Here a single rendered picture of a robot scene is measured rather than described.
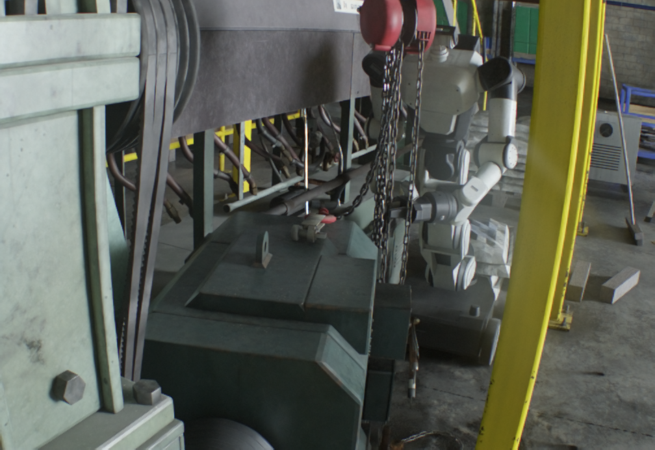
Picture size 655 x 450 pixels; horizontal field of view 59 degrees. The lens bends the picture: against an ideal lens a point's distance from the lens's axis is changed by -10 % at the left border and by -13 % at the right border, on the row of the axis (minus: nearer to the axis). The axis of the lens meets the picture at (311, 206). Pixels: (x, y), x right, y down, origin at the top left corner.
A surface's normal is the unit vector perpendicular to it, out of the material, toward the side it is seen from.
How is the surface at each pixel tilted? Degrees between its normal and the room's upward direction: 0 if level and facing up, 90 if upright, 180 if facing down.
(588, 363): 0
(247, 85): 90
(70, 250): 90
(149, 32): 80
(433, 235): 111
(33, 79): 90
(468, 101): 104
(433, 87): 117
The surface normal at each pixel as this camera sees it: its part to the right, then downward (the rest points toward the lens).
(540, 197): -0.44, 0.23
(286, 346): 0.05, -0.96
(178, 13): -0.25, 0.18
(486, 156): -0.67, 0.09
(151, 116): 0.89, 0.20
